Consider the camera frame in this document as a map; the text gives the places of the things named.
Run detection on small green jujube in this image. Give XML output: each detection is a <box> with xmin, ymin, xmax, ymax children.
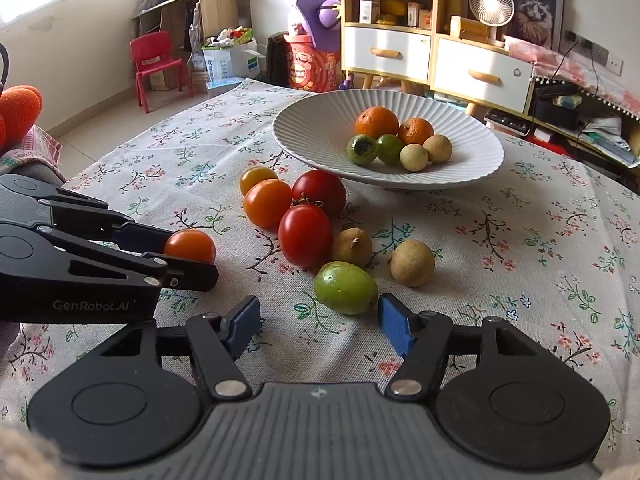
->
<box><xmin>346</xmin><ymin>134</ymin><xmax>379</xmax><ymax>166</ymax></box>
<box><xmin>375</xmin><ymin>133</ymin><xmax>405</xmax><ymax>166</ymax></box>

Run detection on white desk fan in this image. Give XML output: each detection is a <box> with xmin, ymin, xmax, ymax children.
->
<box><xmin>469</xmin><ymin>0</ymin><xmax>510</xmax><ymax>48</ymax></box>

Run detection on oval red tomato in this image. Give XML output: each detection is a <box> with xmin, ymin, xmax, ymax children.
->
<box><xmin>278</xmin><ymin>204</ymin><xmax>334</xmax><ymax>269</ymax></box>

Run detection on light blue cardboard box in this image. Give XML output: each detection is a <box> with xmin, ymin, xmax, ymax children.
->
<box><xmin>205</xmin><ymin>76</ymin><xmax>246</xmax><ymax>93</ymax></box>

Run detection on wooden cabinet with white drawer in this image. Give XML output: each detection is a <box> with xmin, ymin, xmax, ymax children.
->
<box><xmin>341</xmin><ymin>0</ymin><xmax>441</xmax><ymax>93</ymax></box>
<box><xmin>432</xmin><ymin>0</ymin><xmax>536</xmax><ymax>116</ymax></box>

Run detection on wall sockets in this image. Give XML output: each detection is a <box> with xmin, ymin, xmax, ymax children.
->
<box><xmin>565</xmin><ymin>30</ymin><xmax>626</xmax><ymax>76</ymax></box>

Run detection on purple plush toy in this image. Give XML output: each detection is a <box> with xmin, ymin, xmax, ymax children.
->
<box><xmin>288</xmin><ymin>0</ymin><xmax>343</xmax><ymax>53</ymax></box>

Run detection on large green jujube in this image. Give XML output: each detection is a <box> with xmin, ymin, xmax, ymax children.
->
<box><xmin>314</xmin><ymin>261</ymin><xmax>379</xmax><ymax>316</ymax></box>

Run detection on red plastic chair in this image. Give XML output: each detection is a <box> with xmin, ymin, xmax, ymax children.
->
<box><xmin>130</xmin><ymin>31</ymin><xmax>195</xmax><ymax>113</ymax></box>

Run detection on white ribbed plate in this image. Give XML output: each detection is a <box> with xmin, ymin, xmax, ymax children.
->
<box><xmin>271</xmin><ymin>89</ymin><xmax>506</xmax><ymax>190</ymax></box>

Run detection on white box of toys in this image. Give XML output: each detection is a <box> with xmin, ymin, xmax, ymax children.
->
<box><xmin>201</xmin><ymin>25</ymin><xmax>261</xmax><ymax>83</ymax></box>

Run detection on brown longan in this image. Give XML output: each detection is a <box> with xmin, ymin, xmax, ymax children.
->
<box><xmin>330</xmin><ymin>228</ymin><xmax>374</xmax><ymax>269</ymax></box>
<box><xmin>390</xmin><ymin>240</ymin><xmax>436</xmax><ymax>287</ymax></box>
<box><xmin>422</xmin><ymin>134</ymin><xmax>453</xmax><ymax>163</ymax></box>
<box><xmin>399</xmin><ymin>143</ymin><xmax>430</xmax><ymax>172</ymax></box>

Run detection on small mandarin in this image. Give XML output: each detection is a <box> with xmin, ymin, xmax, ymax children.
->
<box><xmin>398</xmin><ymin>117</ymin><xmax>435</xmax><ymax>147</ymax></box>

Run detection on round red tomato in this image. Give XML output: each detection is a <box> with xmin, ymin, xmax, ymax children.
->
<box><xmin>291</xmin><ymin>170</ymin><xmax>347</xmax><ymax>218</ymax></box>

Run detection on framed cat picture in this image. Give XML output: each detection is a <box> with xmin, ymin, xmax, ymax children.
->
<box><xmin>501</xmin><ymin>0</ymin><xmax>566</xmax><ymax>51</ymax></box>

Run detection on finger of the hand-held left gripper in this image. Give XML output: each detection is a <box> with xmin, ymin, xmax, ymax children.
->
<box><xmin>35</xmin><ymin>187</ymin><xmax>173</xmax><ymax>255</ymax></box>
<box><xmin>37</xmin><ymin>225</ymin><xmax>219</xmax><ymax>292</ymax></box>

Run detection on beige fuzzy cloth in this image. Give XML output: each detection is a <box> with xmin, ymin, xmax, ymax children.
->
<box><xmin>0</xmin><ymin>422</ymin><xmax>66</xmax><ymax>480</ymax></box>

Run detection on black panel heater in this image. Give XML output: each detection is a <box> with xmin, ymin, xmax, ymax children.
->
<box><xmin>266</xmin><ymin>31</ymin><xmax>291</xmax><ymax>88</ymax></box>

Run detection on clear storage bin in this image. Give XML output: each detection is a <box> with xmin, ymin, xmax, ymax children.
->
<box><xmin>485</xmin><ymin>107</ymin><xmax>531</xmax><ymax>136</ymax></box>

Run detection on small wooden box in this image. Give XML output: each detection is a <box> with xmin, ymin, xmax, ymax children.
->
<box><xmin>450</xmin><ymin>16</ymin><xmax>491</xmax><ymax>43</ymax></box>

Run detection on orange cherry tomato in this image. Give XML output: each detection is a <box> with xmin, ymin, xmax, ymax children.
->
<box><xmin>243</xmin><ymin>179</ymin><xmax>293</xmax><ymax>230</ymax></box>
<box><xmin>164</xmin><ymin>229</ymin><xmax>217</xmax><ymax>264</ymax></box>

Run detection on large mandarin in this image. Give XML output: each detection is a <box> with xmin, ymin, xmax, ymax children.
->
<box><xmin>355</xmin><ymin>106</ymin><xmax>400</xmax><ymax>140</ymax></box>

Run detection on red printed bucket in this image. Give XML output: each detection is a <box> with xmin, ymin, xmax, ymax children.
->
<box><xmin>284</xmin><ymin>32</ymin><xmax>343</xmax><ymax>95</ymax></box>

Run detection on pink printed cloth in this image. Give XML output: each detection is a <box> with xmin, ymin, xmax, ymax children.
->
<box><xmin>505</xmin><ymin>35</ymin><xmax>640</xmax><ymax>121</ymax></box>

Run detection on black plastic box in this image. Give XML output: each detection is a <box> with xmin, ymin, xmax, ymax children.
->
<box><xmin>532</xmin><ymin>95</ymin><xmax>583</xmax><ymax>128</ymax></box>

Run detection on wooden shelving unit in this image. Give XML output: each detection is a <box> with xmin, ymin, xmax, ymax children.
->
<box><xmin>132</xmin><ymin>0</ymin><xmax>251</xmax><ymax>91</ymax></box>

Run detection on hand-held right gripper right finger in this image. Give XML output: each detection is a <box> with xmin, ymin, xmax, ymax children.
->
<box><xmin>378</xmin><ymin>293</ymin><xmax>556</xmax><ymax>401</ymax></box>

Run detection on floral tablecloth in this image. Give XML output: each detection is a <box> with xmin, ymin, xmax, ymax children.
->
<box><xmin>0</xmin><ymin>78</ymin><xmax>640</xmax><ymax>476</ymax></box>

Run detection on yellow-orange cherry tomato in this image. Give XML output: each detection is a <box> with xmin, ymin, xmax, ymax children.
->
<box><xmin>239</xmin><ymin>166</ymin><xmax>279</xmax><ymax>197</ymax></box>

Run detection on checked cloth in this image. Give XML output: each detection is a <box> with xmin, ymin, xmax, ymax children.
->
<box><xmin>0</xmin><ymin>125</ymin><xmax>63</xmax><ymax>186</ymax></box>

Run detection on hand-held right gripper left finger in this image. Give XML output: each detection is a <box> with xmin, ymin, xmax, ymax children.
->
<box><xmin>65</xmin><ymin>296</ymin><xmax>262</xmax><ymax>401</ymax></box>

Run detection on orange plush toy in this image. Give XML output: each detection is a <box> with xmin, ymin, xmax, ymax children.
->
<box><xmin>0</xmin><ymin>85</ymin><xmax>43</xmax><ymax>151</ymax></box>

